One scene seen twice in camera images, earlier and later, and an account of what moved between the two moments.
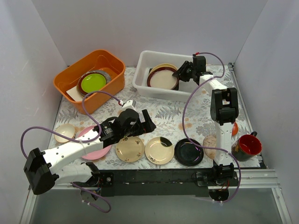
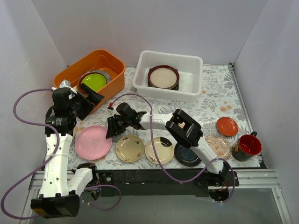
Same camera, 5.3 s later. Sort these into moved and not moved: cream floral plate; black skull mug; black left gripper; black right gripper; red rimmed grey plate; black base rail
Moved: black left gripper; black right gripper
Not moved: cream floral plate; black skull mug; red rimmed grey plate; black base rail
